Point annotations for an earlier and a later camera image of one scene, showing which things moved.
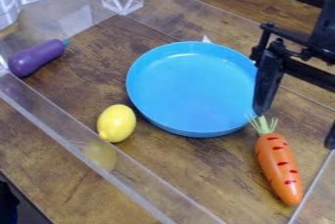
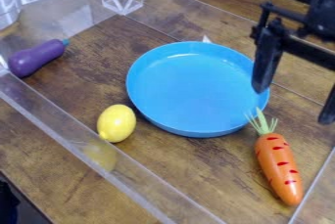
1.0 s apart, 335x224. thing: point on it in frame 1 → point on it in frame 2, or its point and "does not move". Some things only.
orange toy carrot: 276,157 does not move
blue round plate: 190,89 does not move
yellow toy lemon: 115,123 does not move
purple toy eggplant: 26,62 does not move
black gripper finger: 329,138 → 325,115
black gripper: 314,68 → 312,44
